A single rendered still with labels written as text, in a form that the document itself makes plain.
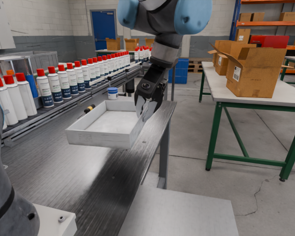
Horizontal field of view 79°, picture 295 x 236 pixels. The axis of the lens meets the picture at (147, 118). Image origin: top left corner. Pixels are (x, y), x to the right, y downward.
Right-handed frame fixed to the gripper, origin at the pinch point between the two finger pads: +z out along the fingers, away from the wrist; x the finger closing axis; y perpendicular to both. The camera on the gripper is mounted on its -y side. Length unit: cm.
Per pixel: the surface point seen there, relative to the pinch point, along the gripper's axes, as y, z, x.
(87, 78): 58, 19, 55
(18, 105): 4, 20, 56
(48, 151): -7.5, 25.1, 29.8
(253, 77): 104, -13, -57
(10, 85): 4, 11, 59
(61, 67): 36, 8, 59
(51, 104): 22, 25, 53
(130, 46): 507, 59, 184
